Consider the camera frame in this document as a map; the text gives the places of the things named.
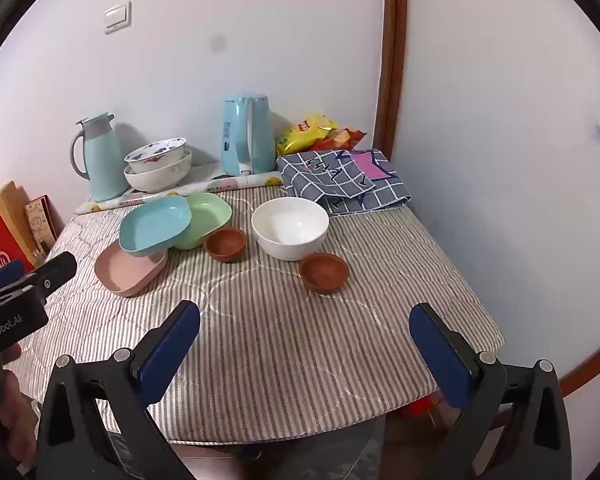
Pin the light blue plate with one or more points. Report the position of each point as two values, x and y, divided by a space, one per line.
152 225

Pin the striped tablecloth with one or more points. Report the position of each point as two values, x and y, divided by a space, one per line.
290 350

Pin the brown wooden door trim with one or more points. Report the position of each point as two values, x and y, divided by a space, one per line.
391 60

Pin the brown wooden baseboard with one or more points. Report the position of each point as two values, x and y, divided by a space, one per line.
595 372

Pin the person's left hand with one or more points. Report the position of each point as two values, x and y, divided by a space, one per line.
17 410

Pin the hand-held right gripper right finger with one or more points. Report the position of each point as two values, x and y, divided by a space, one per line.
440 355

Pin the brown patterned box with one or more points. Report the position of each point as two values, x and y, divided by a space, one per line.
41 220

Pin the yellow chip bag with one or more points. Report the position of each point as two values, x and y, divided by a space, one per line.
305 135

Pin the large white printed bowl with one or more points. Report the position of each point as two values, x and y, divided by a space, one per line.
157 179

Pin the grey checked folded cloth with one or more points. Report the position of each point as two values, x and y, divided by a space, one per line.
330 180

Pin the white light switch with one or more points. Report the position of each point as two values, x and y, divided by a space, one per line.
117 17

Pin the light blue thermos jug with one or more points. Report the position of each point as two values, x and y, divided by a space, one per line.
104 160

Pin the red object under table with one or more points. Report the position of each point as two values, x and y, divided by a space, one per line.
420 405

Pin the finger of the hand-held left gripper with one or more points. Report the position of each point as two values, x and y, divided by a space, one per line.
55 271
2 276

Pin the plain white bowl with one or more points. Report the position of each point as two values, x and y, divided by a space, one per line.
290 230

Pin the pink plate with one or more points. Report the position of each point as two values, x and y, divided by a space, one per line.
127 275

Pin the light green plate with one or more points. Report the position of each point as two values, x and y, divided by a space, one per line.
210 220

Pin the light blue electric kettle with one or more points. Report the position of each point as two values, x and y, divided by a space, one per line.
247 135

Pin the red chip bag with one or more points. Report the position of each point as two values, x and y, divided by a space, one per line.
347 139

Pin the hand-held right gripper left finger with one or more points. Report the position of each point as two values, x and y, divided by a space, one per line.
172 347

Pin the fruit print rolled mat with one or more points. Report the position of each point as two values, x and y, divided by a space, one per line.
180 191

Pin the white bowl with painted pattern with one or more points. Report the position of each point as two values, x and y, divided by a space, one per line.
155 152

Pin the small brown bowl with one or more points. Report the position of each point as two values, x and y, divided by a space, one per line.
324 272
225 242

